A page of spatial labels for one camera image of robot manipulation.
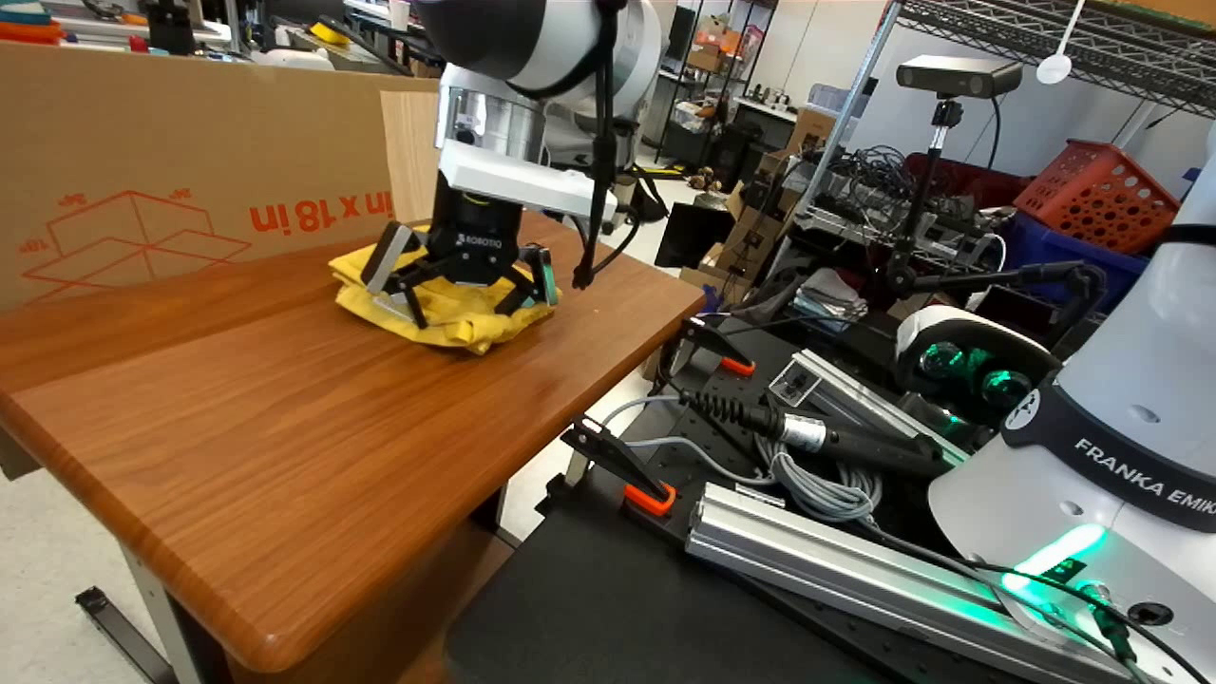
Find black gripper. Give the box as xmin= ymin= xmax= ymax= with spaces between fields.
xmin=356 ymin=172 xmax=564 ymax=333

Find yellow towel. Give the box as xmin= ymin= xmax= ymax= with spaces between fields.
xmin=327 ymin=234 xmax=564 ymax=359

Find black flat panel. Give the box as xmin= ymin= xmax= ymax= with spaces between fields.
xmin=649 ymin=201 xmax=736 ymax=274

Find large black orange clamp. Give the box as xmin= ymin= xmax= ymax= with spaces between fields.
xmin=557 ymin=413 xmax=684 ymax=523

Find small black orange clamp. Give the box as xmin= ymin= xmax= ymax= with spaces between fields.
xmin=682 ymin=316 xmax=764 ymax=382

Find large brown cardboard box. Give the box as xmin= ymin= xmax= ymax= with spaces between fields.
xmin=0 ymin=45 xmax=448 ymax=316

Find small brown cardboard box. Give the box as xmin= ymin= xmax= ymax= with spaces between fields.
xmin=723 ymin=201 xmax=792 ymax=291

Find black base mat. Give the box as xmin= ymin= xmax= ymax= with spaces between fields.
xmin=440 ymin=467 xmax=917 ymax=684

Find silver metal box device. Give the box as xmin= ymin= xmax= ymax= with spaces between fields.
xmin=764 ymin=350 xmax=972 ymax=467

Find grey metal table leg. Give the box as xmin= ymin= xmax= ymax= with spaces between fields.
xmin=71 ymin=540 xmax=213 ymax=684

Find blue plastic bin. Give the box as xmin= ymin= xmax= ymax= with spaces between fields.
xmin=1003 ymin=212 xmax=1153 ymax=306

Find white hanging ladle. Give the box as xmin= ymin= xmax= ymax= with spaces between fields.
xmin=1035 ymin=0 xmax=1091 ymax=91

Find red plastic basket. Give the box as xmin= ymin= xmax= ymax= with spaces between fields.
xmin=1011 ymin=138 xmax=1183 ymax=258

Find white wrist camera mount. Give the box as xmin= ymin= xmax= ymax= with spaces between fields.
xmin=435 ymin=59 xmax=608 ymax=220

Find thick black cable connector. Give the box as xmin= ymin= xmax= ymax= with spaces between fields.
xmin=682 ymin=382 xmax=950 ymax=481

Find coiled grey cable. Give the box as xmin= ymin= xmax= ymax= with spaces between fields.
xmin=755 ymin=435 xmax=887 ymax=523

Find aluminium extrusion rail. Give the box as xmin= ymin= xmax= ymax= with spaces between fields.
xmin=682 ymin=477 xmax=1143 ymax=684

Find black camera on stand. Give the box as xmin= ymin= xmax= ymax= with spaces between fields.
xmin=887 ymin=53 xmax=1025 ymax=299

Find metal wire shelf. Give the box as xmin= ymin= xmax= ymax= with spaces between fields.
xmin=893 ymin=0 xmax=1216 ymax=115

